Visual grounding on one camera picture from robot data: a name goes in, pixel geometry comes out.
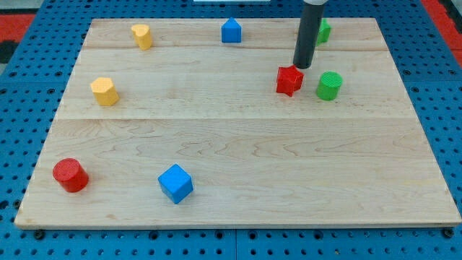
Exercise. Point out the green star block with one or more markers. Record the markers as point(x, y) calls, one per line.
point(324, 32)

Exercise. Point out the silver rod mount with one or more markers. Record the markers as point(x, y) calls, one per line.
point(314, 1)

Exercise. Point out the red star block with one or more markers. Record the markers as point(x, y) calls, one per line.
point(289, 80)

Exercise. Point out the blue cube block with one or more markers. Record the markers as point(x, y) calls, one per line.
point(175, 183)

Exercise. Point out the red cylinder block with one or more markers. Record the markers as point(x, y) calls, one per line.
point(70, 175)

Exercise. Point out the yellow heart block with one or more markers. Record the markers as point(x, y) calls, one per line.
point(142, 36)

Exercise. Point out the light wooden board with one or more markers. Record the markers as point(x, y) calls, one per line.
point(258, 159)

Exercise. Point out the yellow hexagon block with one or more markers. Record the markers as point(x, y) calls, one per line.
point(104, 91)

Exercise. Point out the blue triangular prism block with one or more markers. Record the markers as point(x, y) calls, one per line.
point(231, 31)

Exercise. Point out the green cylinder block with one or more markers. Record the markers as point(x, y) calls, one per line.
point(329, 85)

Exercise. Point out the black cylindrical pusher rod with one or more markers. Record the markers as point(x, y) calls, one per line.
point(310, 22)

